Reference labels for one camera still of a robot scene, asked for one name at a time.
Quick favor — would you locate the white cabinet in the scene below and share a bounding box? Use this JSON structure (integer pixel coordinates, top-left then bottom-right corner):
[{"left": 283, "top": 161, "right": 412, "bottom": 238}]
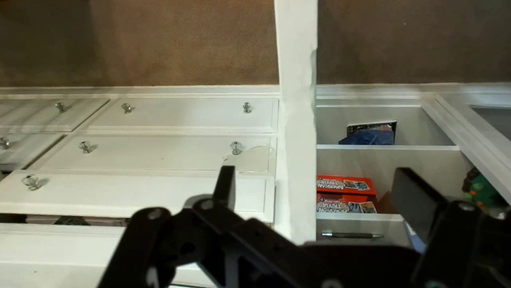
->
[{"left": 273, "top": 0, "right": 511, "bottom": 252}]

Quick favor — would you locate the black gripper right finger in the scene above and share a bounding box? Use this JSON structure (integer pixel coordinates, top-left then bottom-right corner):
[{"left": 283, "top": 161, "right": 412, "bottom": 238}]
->
[{"left": 391, "top": 167, "right": 449, "bottom": 241}]

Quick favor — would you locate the green toy figure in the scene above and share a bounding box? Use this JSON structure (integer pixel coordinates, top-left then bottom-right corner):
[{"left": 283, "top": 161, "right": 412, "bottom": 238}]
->
[{"left": 462, "top": 167, "right": 505, "bottom": 206}]

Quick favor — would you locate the glass cabinet door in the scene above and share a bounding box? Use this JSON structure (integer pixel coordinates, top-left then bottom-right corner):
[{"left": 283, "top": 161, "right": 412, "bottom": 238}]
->
[{"left": 422, "top": 92, "right": 511, "bottom": 201}]

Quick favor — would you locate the white drawer unit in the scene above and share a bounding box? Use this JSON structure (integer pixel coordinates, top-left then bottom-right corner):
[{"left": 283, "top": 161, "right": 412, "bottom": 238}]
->
[{"left": 0, "top": 86, "right": 281, "bottom": 288}]

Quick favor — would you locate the orange game box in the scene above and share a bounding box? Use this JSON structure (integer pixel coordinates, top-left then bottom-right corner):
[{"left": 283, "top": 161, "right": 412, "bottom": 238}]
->
[{"left": 316, "top": 175, "right": 377, "bottom": 212}]

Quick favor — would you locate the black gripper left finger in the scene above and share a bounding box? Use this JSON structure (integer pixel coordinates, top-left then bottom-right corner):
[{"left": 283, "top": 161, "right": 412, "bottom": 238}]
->
[{"left": 212, "top": 166, "right": 236, "bottom": 207}]

